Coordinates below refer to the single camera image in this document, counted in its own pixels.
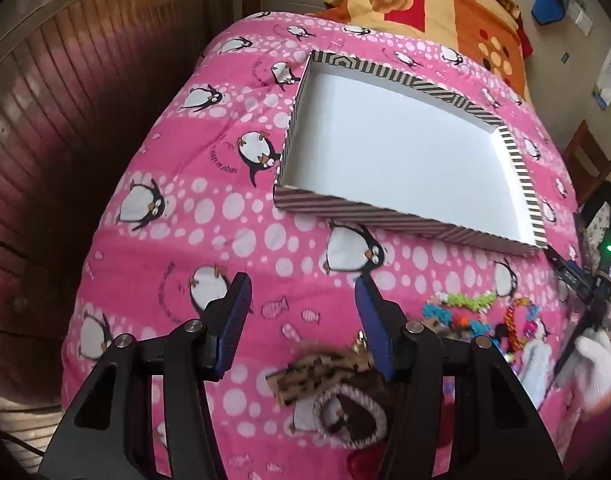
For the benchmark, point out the leopard print hair bow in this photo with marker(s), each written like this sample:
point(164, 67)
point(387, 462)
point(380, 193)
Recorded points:
point(315, 370)

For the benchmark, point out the red hair bow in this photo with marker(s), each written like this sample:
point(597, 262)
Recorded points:
point(360, 466)

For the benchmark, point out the orange floral pillow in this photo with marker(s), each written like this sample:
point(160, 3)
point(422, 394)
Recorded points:
point(485, 10)

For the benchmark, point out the wooden chair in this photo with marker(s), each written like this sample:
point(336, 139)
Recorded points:
point(588, 160)

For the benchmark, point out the striped cardboard box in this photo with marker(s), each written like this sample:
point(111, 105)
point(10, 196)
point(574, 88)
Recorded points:
point(385, 135)

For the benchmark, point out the white wall switch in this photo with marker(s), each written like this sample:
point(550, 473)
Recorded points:
point(582, 17)

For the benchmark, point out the pink penguin blanket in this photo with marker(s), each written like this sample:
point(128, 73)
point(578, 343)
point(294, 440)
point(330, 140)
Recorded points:
point(210, 220)

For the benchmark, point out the person's right hand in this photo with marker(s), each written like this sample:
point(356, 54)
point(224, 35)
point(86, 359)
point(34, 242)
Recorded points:
point(593, 365)

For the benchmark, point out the brown wooden panel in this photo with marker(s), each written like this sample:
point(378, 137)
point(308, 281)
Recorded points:
point(60, 110)

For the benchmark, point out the wall calendar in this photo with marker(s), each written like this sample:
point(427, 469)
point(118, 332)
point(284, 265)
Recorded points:
point(610, 75)

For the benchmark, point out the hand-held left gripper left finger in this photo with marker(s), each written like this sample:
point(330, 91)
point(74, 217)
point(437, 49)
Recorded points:
point(233, 325)

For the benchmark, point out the white knotted scrunchie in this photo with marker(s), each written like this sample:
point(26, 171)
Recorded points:
point(535, 370)

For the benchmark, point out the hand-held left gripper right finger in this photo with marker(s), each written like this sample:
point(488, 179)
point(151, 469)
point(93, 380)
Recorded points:
point(373, 330)

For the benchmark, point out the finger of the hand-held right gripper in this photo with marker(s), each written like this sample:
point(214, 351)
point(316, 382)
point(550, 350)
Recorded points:
point(578, 340)
point(570, 275)

